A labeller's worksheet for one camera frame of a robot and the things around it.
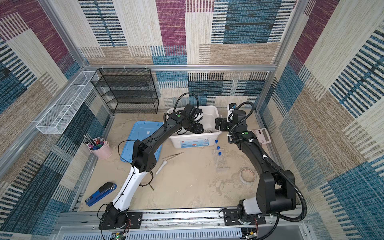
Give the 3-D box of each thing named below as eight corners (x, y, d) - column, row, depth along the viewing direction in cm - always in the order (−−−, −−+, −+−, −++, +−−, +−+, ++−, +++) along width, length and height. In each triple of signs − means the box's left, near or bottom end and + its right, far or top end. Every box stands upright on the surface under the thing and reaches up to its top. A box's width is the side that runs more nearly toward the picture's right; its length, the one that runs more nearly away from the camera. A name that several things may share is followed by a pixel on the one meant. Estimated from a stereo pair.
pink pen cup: (97, 159, 97) (85, 149, 87) (102, 148, 102) (91, 137, 92) (111, 159, 97) (101, 149, 87) (115, 148, 102) (106, 137, 92)
